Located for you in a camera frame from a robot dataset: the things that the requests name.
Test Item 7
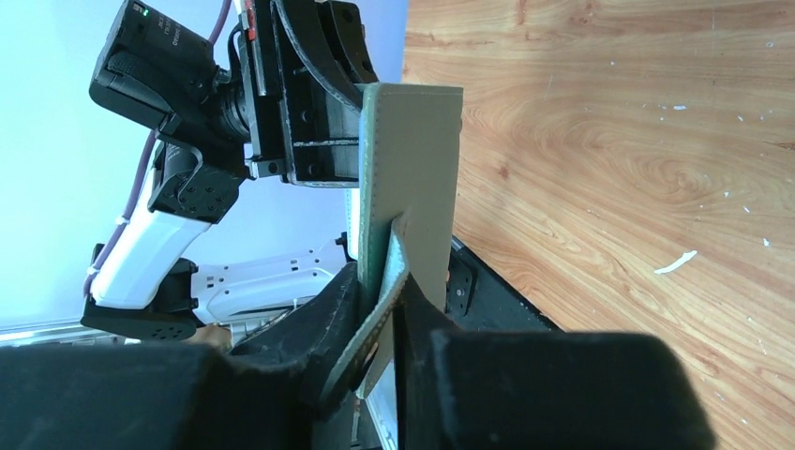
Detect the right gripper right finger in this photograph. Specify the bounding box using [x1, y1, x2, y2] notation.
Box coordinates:
[394, 278, 716, 449]

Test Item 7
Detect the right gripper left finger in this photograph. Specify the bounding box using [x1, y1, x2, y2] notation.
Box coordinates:
[1, 263, 359, 449]

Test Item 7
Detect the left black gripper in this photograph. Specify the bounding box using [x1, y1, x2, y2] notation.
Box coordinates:
[89, 1, 378, 224]

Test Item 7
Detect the green card holder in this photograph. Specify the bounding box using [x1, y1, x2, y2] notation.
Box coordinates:
[319, 83, 463, 409]

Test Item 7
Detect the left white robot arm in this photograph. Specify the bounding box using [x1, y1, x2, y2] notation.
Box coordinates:
[81, 1, 377, 341]

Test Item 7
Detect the white debris scrap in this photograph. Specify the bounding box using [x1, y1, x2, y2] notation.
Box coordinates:
[653, 249, 698, 275]

